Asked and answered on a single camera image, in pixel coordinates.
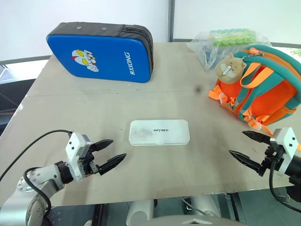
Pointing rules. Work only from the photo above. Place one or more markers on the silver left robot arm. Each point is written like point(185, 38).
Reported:
point(47, 174)

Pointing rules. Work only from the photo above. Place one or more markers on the orange and teal backpack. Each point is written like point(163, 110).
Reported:
point(265, 101)

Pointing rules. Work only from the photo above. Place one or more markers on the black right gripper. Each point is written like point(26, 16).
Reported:
point(274, 157)

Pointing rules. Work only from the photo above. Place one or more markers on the white rounded robot leg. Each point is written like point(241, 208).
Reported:
point(204, 205)
point(140, 212)

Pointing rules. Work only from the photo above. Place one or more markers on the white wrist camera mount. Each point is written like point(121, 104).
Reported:
point(285, 139)
point(75, 144)

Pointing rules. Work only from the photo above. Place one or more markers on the grey window frame post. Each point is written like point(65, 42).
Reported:
point(171, 21)

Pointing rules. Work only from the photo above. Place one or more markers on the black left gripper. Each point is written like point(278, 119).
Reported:
point(89, 162)

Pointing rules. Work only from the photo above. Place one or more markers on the white plastic pencil case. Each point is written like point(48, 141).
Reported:
point(164, 137)

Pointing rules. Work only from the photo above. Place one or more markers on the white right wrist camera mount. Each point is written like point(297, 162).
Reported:
point(285, 139)

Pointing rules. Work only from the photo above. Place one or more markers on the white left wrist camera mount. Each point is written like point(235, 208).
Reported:
point(75, 144)

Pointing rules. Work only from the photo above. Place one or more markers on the brown plush toy pendant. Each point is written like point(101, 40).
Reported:
point(229, 68)

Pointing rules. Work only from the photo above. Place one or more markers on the clear bag of green-capped tubes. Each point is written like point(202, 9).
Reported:
point(204, 52)

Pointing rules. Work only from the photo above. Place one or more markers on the blue cartoon print bag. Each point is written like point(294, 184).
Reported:
point(105, 58)

